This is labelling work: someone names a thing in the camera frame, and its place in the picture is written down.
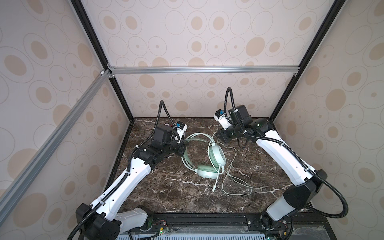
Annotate black vertical frame post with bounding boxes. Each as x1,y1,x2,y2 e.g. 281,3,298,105
70,0,135,122
270,0,347,122

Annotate silver aluminium rail left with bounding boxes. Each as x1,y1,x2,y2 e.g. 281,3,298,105
1,69,112,225

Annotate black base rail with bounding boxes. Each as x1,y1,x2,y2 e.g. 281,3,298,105
77,211,337,240

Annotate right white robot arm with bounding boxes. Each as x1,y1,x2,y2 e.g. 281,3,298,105
214,105,349,229

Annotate black vertical frame post left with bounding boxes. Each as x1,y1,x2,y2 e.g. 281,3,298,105
70,0,135,122

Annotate silver aluminium rail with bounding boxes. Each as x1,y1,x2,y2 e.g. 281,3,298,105
110,66,300,75
1,69,112,225

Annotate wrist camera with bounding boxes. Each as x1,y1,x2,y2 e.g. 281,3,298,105
214,109,232,130
175,121,188,144

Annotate silver aluminium rail back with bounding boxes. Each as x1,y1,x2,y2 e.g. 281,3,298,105
110,66,300,75

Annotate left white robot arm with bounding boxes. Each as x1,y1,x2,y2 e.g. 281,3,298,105
68,121,188,240

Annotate black vertical frame post right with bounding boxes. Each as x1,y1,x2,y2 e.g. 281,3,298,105
270,0,347,122

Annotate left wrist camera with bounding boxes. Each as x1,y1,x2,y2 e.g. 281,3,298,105
175,121,188,144

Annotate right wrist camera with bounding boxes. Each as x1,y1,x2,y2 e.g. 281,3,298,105
214,109,232,130

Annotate mint green headphones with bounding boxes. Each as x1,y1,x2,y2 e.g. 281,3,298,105
181,133,227,192

